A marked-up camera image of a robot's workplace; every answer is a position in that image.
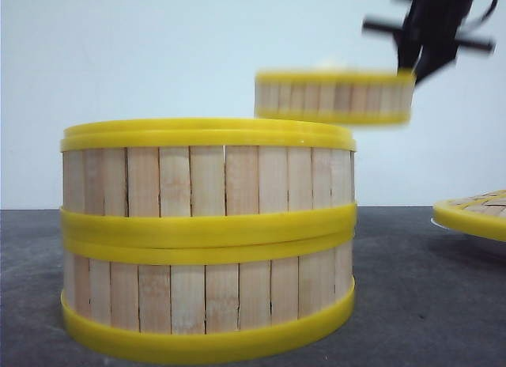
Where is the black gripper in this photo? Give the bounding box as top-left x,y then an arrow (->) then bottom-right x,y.
362,0 -> 497,85

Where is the bamboo steamer basket with bun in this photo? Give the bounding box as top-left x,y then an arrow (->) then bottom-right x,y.
255,68 -> 416,126

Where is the woven bamboo steamer lid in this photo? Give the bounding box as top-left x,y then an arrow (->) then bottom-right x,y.
432,190 -> 505,242

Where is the bottom bamboo steamer basket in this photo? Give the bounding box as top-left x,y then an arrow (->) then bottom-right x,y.
61,232 -> 355,364

